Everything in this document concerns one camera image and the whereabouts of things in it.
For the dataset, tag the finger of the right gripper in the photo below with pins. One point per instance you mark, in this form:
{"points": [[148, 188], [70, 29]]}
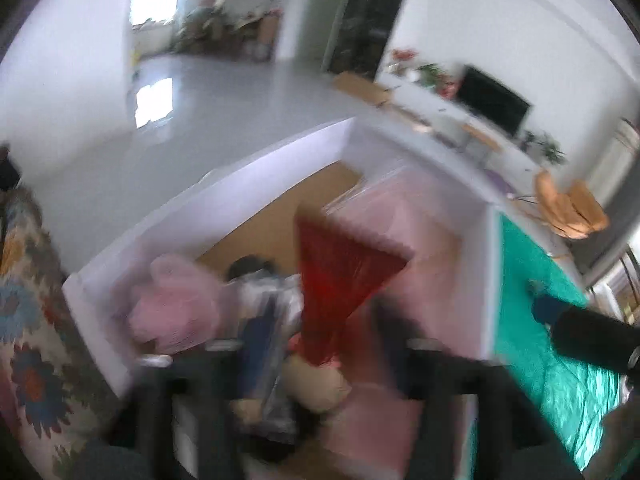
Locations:
{"points": [[547, 309]]}

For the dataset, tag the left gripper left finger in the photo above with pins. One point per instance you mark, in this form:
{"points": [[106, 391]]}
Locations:
{"points": [[175, 421]]}

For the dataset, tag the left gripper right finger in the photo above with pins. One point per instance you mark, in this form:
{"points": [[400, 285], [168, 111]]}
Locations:
{"points": [[513, 440]]}

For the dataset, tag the pink packaged towel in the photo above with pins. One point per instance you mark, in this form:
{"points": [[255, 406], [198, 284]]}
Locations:
{"points": [[371, 435]]}

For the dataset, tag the pink mesh bath pouf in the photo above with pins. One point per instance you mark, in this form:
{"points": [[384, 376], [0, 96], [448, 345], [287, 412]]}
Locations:
{"points": [[177, 308]]}

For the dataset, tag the red tassel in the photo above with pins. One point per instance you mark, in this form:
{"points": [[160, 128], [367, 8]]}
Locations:
{"points": [[340, 267]]}

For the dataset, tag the green satin tablecloth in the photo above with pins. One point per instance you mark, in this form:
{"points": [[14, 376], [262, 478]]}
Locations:
{"points": [[572, 395]]}

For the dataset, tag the orange lounge chair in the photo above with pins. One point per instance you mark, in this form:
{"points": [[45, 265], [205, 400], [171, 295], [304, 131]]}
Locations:
{"points": [[574, 214]]}

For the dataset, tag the patterned floral sofa cover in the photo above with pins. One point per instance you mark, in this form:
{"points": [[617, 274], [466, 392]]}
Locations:
{"points": [[60, 397]]}

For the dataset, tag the green potted plant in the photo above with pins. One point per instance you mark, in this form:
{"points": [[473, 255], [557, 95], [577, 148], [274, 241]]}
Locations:
{"points": [[543, 149]]}

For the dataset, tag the small wooden side table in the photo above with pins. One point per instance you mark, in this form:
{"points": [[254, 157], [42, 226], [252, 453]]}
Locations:
{"points": [[476, 136]]}

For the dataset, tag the black flat television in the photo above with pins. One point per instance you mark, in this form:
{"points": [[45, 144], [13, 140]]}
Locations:
{"points": [[488, 98]]}

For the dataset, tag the white tv cabinet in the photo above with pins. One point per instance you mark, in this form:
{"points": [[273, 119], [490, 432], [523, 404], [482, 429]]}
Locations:
{"points": [[452, 120]]}

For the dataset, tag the red flower vase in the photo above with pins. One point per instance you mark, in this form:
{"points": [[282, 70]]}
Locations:
{"points": [[400, 60]]}

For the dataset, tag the cardboard box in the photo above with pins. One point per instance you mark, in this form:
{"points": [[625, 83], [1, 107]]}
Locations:
{"points": [[362, 89]]}

